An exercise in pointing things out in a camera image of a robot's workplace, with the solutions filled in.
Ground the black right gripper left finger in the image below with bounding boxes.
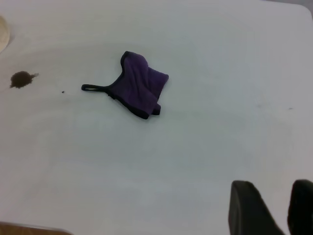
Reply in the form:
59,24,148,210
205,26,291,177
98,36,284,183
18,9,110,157
227,180,287,235

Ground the white paper cup green print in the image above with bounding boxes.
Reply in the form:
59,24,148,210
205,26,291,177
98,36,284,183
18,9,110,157
0,16,11,53

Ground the purple microfibre cloth with loop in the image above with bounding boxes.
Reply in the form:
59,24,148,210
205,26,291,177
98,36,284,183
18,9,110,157
81,50,169,120

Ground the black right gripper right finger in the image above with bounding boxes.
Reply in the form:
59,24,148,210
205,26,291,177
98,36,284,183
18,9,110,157
287,179,313,235

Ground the small dark object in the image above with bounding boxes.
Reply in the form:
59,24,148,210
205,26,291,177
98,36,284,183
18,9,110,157
9,70,40,89

